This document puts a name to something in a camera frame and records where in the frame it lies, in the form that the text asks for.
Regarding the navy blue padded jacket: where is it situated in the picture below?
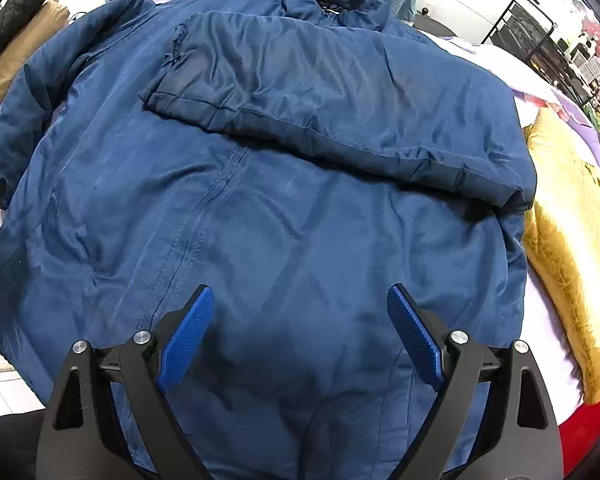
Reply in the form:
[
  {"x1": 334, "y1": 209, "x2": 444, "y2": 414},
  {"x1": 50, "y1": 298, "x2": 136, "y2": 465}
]
[{"x1": 0, "y1": 0, "x2": 539, "y2": 480}]

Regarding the purple floral bed sheet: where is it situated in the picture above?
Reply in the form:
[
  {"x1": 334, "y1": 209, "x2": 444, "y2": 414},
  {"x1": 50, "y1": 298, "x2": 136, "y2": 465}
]
[{"x1": 0, "y1": 0, "x2": 600, "y2": 411}]

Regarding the tan folded garment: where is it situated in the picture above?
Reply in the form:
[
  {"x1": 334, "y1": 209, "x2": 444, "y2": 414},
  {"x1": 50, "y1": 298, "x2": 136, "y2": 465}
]
[{"x1": 0, "y1": 0, "x2": 70, "y2": 104}]

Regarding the golden yellow shiny garment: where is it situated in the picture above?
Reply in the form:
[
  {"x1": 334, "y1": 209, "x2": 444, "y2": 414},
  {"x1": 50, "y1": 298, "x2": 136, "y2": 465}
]
[{"x1": 524, "y1": 107, "x2": 600, "y2": 404}]

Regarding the black metal wire rack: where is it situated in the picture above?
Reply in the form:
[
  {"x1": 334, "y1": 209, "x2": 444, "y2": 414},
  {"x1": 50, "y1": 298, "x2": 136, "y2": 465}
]
[{"x1": 481, "y1": 0, "x2": 592, "y2": 106}]

